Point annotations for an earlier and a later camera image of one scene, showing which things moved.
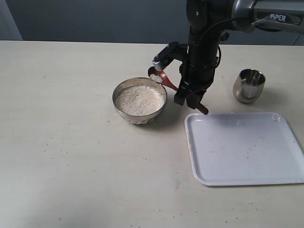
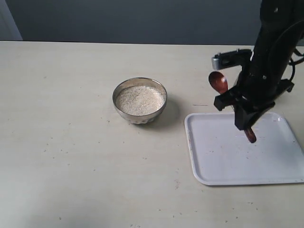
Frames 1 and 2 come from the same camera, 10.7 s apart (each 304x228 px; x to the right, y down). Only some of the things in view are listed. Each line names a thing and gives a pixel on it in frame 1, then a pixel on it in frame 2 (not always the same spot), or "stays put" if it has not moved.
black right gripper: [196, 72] to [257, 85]
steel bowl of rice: [139, 100] stays put
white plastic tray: [243, 148] stays put
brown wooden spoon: [158, 76] to [219, 81]
